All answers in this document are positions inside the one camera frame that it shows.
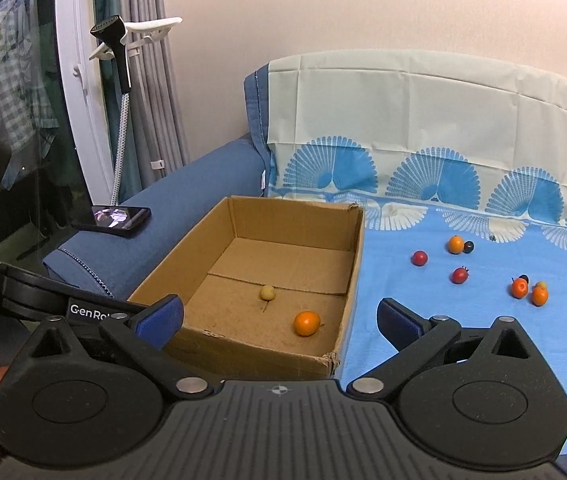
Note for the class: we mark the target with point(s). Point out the white curtain clip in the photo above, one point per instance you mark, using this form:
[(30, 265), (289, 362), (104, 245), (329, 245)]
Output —
[(156, 163)]

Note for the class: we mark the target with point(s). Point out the small orange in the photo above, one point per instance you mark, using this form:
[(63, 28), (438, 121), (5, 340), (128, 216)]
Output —
[(539, 296), (456, 244), (307, 323), (519, 289)]

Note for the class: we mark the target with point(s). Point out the small yellow plum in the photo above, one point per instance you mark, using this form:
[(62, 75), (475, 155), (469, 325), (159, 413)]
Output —
[(267, 292)]

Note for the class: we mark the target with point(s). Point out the small red cherry tomato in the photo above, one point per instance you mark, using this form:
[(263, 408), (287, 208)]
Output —
[(460, 275), (419, 258)]

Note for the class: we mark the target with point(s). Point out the checkered shirt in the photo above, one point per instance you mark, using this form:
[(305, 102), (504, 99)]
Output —
[(18, 85)]

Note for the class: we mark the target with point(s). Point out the white window frame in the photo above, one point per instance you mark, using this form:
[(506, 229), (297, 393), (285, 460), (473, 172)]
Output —
[(79, 110)]

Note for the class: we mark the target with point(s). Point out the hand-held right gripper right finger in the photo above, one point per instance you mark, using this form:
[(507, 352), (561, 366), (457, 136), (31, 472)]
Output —
[(397, 322)]

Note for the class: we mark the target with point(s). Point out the teal curtain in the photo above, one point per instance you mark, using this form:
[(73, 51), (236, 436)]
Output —
[(113, 125)]

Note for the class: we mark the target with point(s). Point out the black garment steamer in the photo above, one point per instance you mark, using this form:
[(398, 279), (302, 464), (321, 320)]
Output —
[(122, 60)]

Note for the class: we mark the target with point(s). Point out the brown cardboard box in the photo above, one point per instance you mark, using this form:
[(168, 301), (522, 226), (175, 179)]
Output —
[(243, 320)]

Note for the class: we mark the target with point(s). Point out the grey curtain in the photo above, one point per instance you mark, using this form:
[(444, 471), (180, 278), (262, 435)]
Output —
[(158, 85)]

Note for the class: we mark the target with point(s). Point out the white clothes hanger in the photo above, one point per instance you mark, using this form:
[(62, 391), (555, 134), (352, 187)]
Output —
[(153, 27)]

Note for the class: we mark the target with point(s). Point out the black smartphone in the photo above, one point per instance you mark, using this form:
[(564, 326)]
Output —
[(113, 220)]

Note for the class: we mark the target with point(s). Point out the blue sofa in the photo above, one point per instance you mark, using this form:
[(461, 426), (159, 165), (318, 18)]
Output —
[(188, 185)]

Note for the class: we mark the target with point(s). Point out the blue fan-print cloth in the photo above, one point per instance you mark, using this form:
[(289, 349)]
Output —
[(463, 110)]

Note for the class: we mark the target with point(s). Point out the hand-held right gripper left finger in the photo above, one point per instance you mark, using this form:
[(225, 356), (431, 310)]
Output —
[(159, 320)]

